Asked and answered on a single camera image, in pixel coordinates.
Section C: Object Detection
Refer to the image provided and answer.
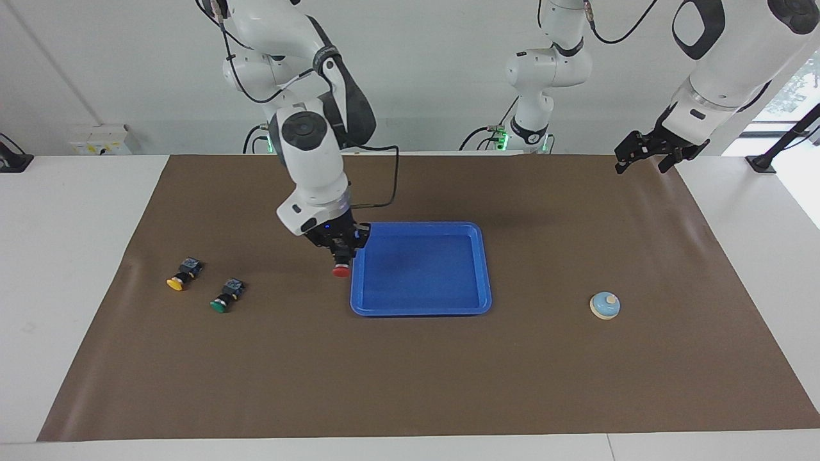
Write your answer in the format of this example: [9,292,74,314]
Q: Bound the white wall socket box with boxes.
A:
[69,125,133,156]

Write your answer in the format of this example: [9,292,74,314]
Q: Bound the black stand with pole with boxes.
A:
[745,102,820,174]

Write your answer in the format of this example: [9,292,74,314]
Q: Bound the black base cable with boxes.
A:
[242,124,272,154]
[459,96,520,152]

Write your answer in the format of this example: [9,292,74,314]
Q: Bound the black stand base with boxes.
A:
[0,133,34,174]

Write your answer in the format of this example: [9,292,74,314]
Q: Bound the black right base cable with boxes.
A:
[242,124,272,154]

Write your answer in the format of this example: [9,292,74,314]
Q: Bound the blue plastic tray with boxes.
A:
[350,222,493,318]

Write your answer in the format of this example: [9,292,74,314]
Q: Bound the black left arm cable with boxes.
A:
[584,0,660,45]

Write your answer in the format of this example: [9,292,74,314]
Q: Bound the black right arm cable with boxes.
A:
[211,0,402,209]

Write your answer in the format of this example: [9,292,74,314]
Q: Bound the brown table mat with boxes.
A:
[37,154,820,442]

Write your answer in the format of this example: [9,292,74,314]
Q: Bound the bright window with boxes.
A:
[751,53,820,124]

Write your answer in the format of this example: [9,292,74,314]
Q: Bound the yellow push button switch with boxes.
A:
[167,257,204,291]

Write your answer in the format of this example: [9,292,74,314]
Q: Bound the green push button switch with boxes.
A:
[210,278,247,314]

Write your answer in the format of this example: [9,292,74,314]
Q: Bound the light blue service bell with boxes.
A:
[589,291,622,321]

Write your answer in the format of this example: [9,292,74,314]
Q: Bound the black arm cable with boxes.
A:
[584,0,660,45]
[211,0,402,209]

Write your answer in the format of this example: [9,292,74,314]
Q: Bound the black left base cable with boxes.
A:
[459,96,520,152]

